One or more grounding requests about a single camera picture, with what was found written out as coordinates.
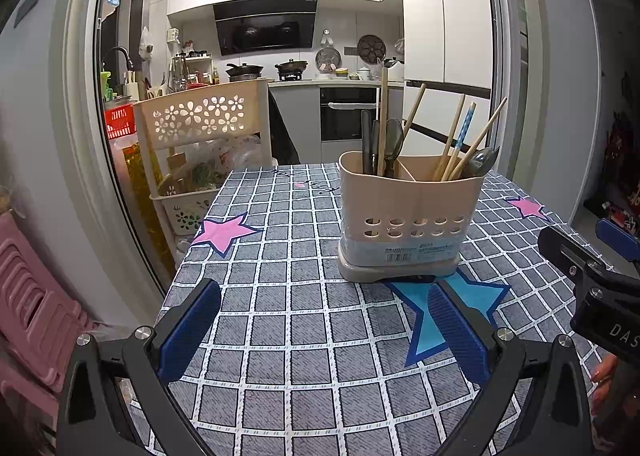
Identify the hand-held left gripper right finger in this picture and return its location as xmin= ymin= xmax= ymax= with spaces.
xmin=427 ymin=280 xmax=596 ymax=456

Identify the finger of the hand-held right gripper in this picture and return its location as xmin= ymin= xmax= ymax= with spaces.
xmin=596 ymin=218 xmax=640 ymax=261
xmin=537 ymin=225 xmax=616 ymax=287

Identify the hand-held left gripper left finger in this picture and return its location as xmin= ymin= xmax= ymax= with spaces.
xmin=56 ymin=278 xmax=223 ymax=456

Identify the beige plastic utensil holder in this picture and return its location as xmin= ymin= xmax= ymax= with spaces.
xmin=337 ymin=151 xmax=487 ymax=284

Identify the wooden chopsticks bundle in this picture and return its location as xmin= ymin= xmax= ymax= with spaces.
xmin=447 ymin=96 xmax=508 ymax=181

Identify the blue dotted wooden chopstick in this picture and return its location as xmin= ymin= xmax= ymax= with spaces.
xmin=440 ymin=102 xmax=477 ymax=181

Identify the plain wooden chopstick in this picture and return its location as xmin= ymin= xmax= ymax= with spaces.
xmin=401 ymin=83 xmax=428 ymax=139
xmin=376 ymin=66 xmax=390 ymax=177
xmin=432 ymin=94 xmax=467 ymax=181

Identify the dark grey chopstick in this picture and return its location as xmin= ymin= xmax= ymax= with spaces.
xmin=361 ymin=110 xmax=375 ymax=175

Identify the person's right hand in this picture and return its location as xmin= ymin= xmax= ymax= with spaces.
xmin=590 ymin=353 xmax=624 ymax=387

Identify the dark red clutter pile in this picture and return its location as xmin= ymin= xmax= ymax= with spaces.
xmin=600 ymin=110 xmax=640 ymax=231

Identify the grey checked star tablecloth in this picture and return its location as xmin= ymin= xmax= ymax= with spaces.
xmin=160 ymin=163 xmax=640 ymax=456

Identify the stack of pink plastic stools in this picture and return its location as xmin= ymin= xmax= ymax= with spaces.
xmin=0 ymin=211 xmax=98 ymax=432

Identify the yellow oil bottle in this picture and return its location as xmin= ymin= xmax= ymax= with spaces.
xmin=120 ymin=140 xmax=168 ymax=281

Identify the clear plastic bag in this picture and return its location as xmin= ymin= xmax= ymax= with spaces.
xmin=192 ymin=136 xmax=265 ymax=177

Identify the beige flower-cutout storage trolley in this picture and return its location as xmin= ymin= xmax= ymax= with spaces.
xmin=132 ymin=77 xmax=275 ymax=237

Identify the red plastic basket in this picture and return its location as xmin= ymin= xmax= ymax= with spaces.
xmin=104 ymin=103 xmax=138 ymax=141

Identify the built-in black oven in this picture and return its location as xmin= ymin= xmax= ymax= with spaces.
xmin=319 ymin=86 xmax=387 ymax=143

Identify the white refrigerator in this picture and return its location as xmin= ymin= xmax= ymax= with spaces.
xmin=402 ymin=0 xmax=496 ymax=99

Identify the white spice rack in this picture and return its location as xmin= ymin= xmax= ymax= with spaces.
xmin=170 ymin=50 xmax=216 ymax=86

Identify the black wok with lid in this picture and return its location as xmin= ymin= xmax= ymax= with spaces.
xmin=225 ymin=62 xmax=265 ymax=81

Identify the round dark mould pan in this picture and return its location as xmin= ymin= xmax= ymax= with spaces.
xmin=356 ymin=34 xmax=387 ymax=64

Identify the hanging white plastic bag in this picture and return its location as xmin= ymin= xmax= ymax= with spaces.
xmin=137 ymin=26 xmax=156 ymax=61

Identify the black kitchen faucet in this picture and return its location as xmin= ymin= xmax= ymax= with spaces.
xmin=102 ymin=46 xmax=135 ymax=81

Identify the round metal steamer rack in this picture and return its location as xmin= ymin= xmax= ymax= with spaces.
xmin=315 ymin=46 xmax=342 ymax=72

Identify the black range hood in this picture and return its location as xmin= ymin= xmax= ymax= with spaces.
xmin=212 ymin=0 xmax=320 ymax=56

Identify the dark grey wall panel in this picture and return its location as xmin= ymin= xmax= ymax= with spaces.
xmin=14 ymin=0 xmax=43 ymax=29

